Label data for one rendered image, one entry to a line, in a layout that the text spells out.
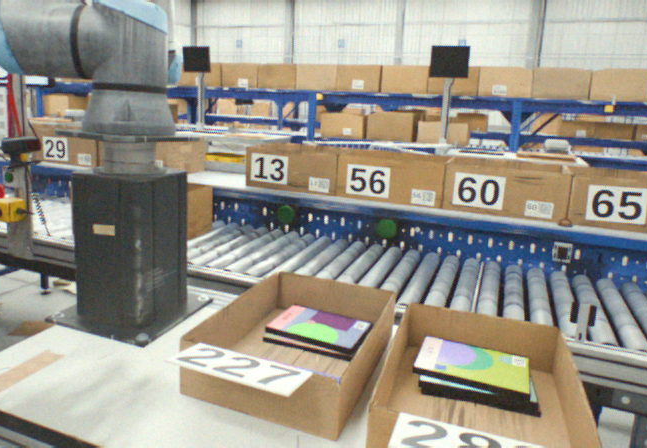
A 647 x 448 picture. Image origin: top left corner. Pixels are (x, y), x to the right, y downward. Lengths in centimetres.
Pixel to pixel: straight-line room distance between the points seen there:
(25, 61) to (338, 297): 81
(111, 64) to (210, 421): 68
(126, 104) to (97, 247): 30
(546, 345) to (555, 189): 80
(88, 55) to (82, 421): 66
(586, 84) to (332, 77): 295
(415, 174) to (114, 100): 110
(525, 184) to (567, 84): 457
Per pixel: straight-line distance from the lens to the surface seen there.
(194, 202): 176
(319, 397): 79
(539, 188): 177
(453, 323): 106
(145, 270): 108
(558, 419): 96
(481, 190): 177
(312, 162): 190
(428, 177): 179
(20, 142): 180
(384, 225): 177
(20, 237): 197
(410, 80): 641
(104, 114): 106
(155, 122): 105
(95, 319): 119
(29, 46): 113
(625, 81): 638
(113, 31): 107
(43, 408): 94
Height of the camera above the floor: 124
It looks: 10 degrees down
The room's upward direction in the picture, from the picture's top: 2 degrees clockwise
